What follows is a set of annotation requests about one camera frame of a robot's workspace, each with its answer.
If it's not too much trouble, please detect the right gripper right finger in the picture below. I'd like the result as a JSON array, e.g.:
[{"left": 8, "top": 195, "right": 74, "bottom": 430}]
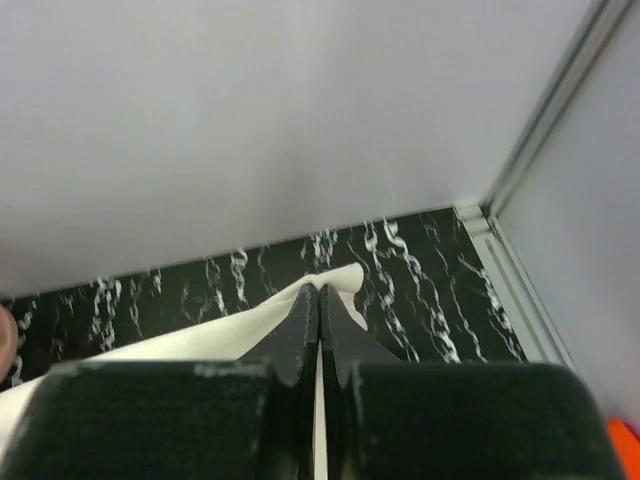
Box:
[{"left": 319, "top": 286, "right": 623, "bottom": 479}]

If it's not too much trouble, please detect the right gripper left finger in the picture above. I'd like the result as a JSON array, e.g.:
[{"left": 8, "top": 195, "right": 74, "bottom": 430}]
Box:
[{"left": 1, "top": 285, "right": 319, "bottom": 479}]

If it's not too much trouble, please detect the pink three-tier wooden shelf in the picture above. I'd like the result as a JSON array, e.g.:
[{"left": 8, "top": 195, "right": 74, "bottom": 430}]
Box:
[{"left": 0, "top": 306, "right": 19, "bottom": 381}]

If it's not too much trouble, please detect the orange folded t-shirt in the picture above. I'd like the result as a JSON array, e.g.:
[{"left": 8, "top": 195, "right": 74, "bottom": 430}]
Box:
[{"left": 607, "top": 418, "right": 640, "bottom": 480}]

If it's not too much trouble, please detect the aluminium corner frame post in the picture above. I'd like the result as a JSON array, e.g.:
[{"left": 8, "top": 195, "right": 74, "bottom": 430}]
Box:
[{"left": 455, "top": 1, "right": 639, "bottom": 369}]

